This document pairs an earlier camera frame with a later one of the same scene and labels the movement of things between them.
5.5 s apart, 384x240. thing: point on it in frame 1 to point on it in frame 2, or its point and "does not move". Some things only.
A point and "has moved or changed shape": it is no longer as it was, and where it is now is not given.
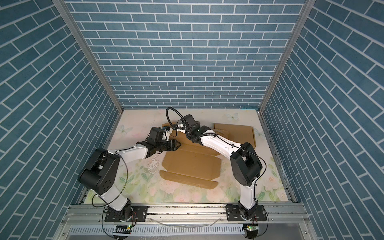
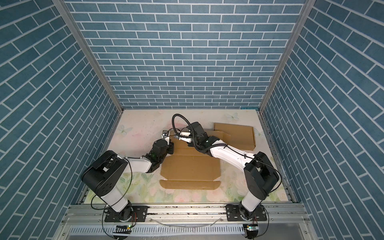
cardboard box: (191, 163) has moved or changed shape
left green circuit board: (123, 229) does not move
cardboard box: (240, 134) does not move
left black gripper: (172, 146) to (170, 146)
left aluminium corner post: (65, 11) does not move
